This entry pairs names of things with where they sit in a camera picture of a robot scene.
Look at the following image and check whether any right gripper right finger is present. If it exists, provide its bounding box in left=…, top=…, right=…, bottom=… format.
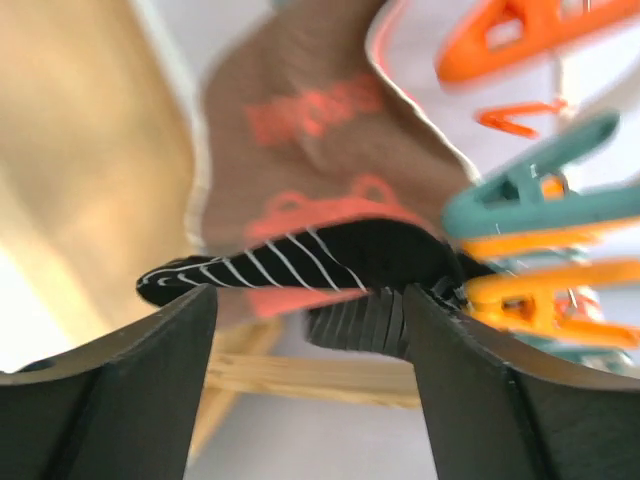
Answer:
left=403, top=286, right=639, bottom=480

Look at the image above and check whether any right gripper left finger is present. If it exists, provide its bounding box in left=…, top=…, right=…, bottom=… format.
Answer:
left=1, top=287, right=217, bottom=480

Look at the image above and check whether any orange clothes peg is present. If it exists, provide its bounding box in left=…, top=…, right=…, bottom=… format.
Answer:
left=435, top=0, right=639, bottom=85
left=465, top=259, right=639, bottom=349

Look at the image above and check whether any teal clothes peg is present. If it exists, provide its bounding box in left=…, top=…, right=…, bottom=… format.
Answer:
left=442, top=110, right=639, bottom=240

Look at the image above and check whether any orange patterned sock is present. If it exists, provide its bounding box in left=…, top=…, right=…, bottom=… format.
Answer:
left=184, top=0, right=481, bottom=321

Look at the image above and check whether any wooden hanger stand frame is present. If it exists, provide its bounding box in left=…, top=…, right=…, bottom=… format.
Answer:
left=0, top=0, right=424, bottom=456

